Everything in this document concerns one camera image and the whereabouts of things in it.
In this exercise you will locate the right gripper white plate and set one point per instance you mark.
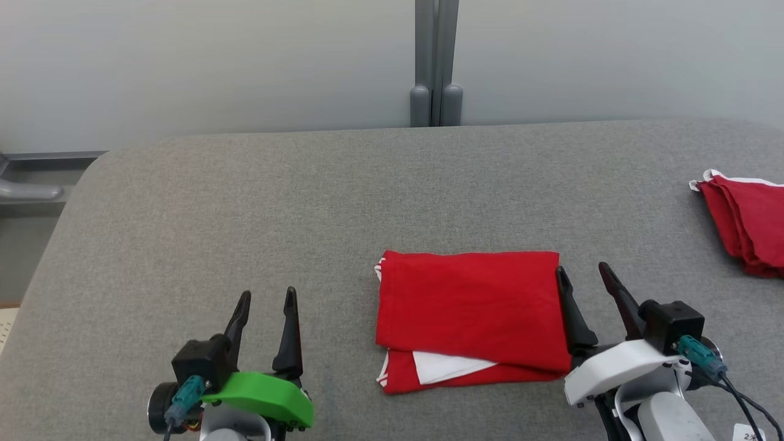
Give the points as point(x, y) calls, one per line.
point(612, 367)

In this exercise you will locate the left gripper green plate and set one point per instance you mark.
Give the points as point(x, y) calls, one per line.
point(263, 395)

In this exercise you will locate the red shirt with white sleeves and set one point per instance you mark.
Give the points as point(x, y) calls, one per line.
point(471, 306)

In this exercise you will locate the red shorts with white trim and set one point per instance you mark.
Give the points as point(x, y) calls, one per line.
point(747, 220)

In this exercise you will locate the white perforated board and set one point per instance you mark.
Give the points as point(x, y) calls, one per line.
point(7, 327)

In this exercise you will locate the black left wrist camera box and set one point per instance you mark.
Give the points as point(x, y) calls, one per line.
point(199, 361)

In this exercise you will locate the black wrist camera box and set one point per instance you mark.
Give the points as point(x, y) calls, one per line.
point(674, 324)
point(199, 361)

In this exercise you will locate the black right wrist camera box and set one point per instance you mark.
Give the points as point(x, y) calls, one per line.
point(674, 324)

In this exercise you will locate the grey wall rail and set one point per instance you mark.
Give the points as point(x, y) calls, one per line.
point(37, 171)

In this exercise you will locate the grey double partition post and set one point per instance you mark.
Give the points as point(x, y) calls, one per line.
point(436, 61)

